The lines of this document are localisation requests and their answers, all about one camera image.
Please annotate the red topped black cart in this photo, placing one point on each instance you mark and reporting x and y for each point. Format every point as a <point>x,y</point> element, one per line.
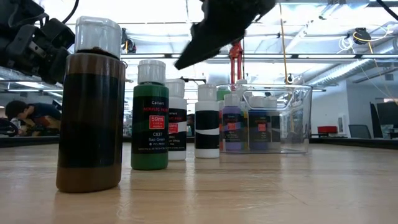
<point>327,129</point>

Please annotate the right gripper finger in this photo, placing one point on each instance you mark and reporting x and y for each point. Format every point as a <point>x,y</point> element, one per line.
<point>199,49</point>

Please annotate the white paint bottle black label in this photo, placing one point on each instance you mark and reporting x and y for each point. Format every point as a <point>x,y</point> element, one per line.
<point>178,124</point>
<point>207,124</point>

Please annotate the grey office chair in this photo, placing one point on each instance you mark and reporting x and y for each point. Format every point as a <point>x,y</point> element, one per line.
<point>359,131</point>

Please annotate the purple paint bottle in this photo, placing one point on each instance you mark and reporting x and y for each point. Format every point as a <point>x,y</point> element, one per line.
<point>231,124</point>

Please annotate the brown paint bottle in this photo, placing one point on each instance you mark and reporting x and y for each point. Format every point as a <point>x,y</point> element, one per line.
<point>90,124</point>

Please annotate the tall white bottle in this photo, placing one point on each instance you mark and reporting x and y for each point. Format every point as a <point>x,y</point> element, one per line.
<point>242,88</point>

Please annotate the clear plastic bin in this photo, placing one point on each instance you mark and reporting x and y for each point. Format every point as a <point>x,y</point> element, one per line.
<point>292,124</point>

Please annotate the person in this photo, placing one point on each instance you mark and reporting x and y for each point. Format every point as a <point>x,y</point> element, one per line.
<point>31,113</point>

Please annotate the white wall box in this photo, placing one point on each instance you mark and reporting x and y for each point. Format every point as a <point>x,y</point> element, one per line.
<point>343,124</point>

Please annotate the grey paint bottle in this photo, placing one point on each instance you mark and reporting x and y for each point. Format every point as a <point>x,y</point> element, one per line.
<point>274,130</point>

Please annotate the black computer monitor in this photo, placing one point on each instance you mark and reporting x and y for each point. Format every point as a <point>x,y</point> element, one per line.
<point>387,113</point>

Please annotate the dark green paint bottle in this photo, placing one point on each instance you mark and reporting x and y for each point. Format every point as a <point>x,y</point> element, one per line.
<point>150,124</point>

